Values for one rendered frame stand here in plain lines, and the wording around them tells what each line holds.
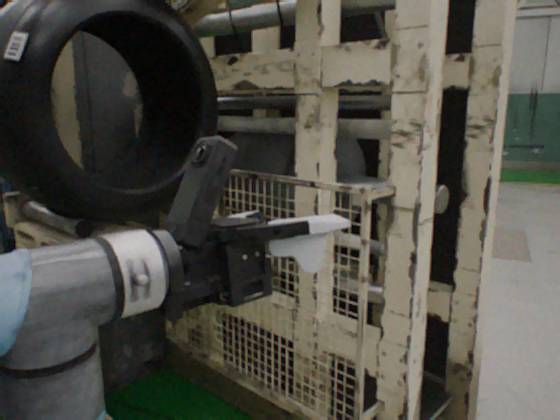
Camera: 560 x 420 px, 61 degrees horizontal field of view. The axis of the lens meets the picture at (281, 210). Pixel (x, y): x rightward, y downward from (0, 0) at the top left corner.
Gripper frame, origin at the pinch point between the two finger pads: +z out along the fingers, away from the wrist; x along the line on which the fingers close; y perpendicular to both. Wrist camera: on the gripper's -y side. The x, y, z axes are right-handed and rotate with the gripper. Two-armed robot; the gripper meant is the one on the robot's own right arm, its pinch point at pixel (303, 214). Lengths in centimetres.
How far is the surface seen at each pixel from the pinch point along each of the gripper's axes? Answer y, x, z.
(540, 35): -178, -318, 912
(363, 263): 21, -34, 50
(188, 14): -54, -93, 44
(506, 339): 98, -69, 200
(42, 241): 9, -93, -7
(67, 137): -19, -112, 9
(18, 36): -36, -68, -12
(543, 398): 103, -36, 160
